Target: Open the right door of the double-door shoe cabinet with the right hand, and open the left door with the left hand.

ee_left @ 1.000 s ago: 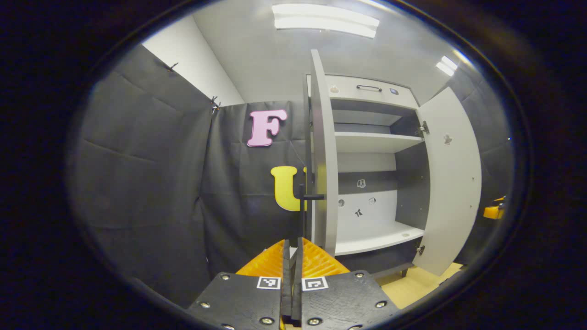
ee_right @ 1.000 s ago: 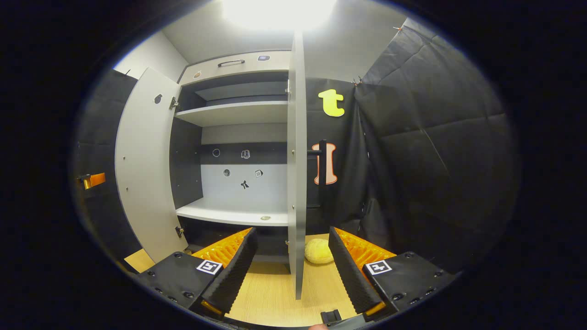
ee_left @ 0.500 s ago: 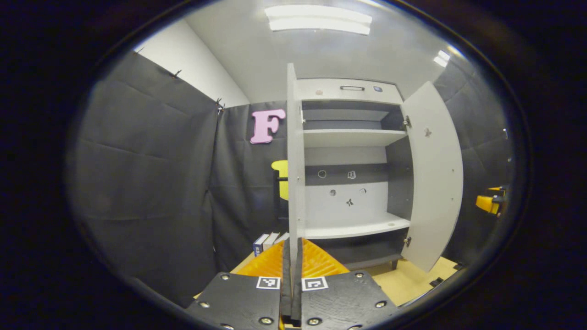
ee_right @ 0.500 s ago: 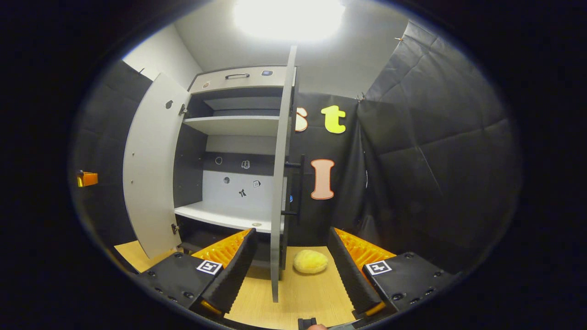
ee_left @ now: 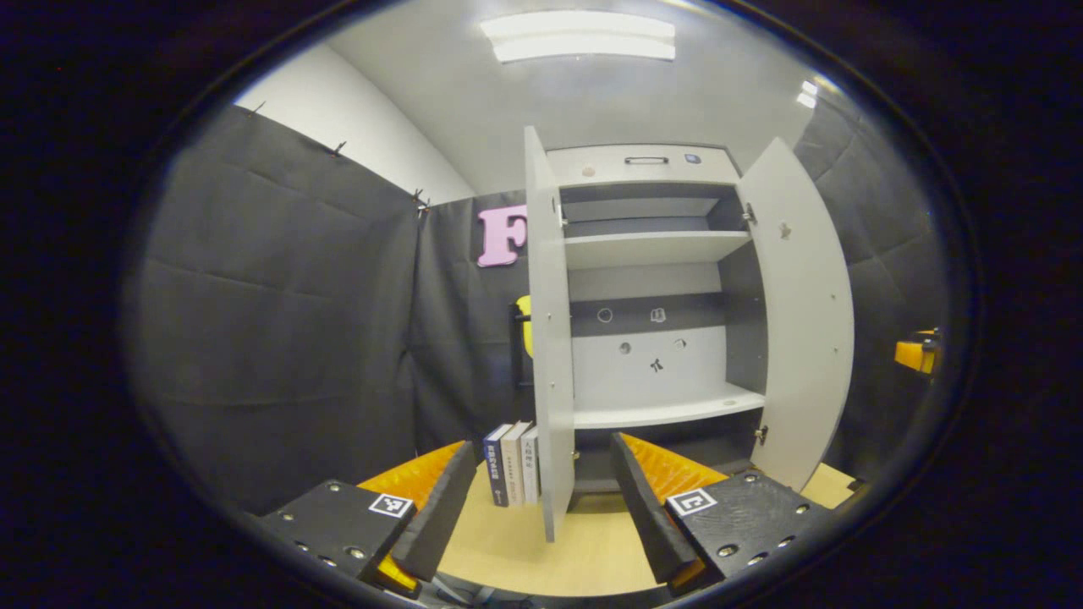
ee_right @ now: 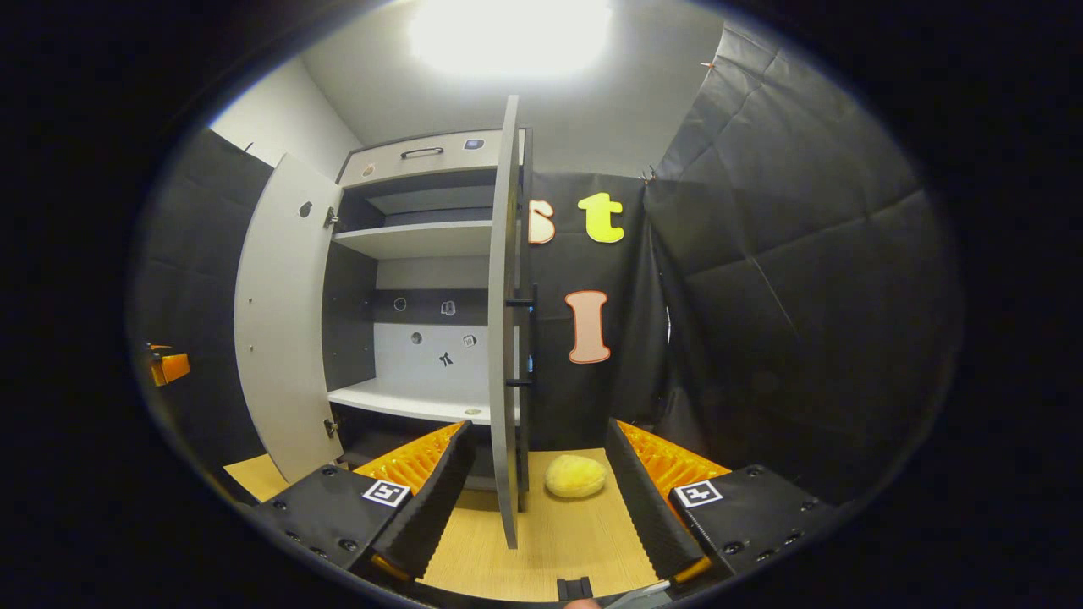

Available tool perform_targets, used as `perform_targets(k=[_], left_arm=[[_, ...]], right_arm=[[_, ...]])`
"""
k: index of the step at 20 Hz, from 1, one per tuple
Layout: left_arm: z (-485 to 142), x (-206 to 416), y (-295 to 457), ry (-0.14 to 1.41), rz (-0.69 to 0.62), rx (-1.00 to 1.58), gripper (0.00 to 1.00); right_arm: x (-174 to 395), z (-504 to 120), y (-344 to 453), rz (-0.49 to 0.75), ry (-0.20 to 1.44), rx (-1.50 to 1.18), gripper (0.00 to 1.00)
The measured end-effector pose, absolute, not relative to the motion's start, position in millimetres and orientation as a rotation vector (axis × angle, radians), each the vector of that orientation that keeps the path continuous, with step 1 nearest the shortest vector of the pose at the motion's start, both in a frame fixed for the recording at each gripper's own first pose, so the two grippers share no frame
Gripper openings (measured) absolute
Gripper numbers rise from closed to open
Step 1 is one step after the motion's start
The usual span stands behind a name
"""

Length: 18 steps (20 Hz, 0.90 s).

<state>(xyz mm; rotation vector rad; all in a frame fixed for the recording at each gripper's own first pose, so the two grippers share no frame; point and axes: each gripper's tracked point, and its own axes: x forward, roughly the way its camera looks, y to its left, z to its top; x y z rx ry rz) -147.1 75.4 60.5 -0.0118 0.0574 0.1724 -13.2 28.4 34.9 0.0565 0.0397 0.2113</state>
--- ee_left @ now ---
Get large ceiling light panel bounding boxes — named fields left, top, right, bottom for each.
left=480, top=10, right=678, bottom=63

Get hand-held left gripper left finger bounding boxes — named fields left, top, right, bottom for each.
left=258, top=440, right=479, bottom=597

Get grey shoe cabinet door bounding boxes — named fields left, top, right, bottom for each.
left=523, top=125, right=578, bottom=544
left=734, top=137, right=855, bottom=493

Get dark blue book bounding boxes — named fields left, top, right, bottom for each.
left=483, top=425, right=514, bottom=508

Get black door handle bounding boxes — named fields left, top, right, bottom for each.
left=510, top=303, right=532, bottom=388

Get grey cabinet shelf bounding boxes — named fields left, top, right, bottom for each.
left=564, top=230, right=752, bottom=272
left=574, top=382, right=767, bottom=431

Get black backdrop cloth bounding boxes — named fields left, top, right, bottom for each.
left=127, top=85, right=953, bottom=517

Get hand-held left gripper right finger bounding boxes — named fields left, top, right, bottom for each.
left=609, top=431, right=834, bottom=593

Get grey double-door shoe cabinet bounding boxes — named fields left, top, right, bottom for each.
left=546, top=144, right=772, bottom=496

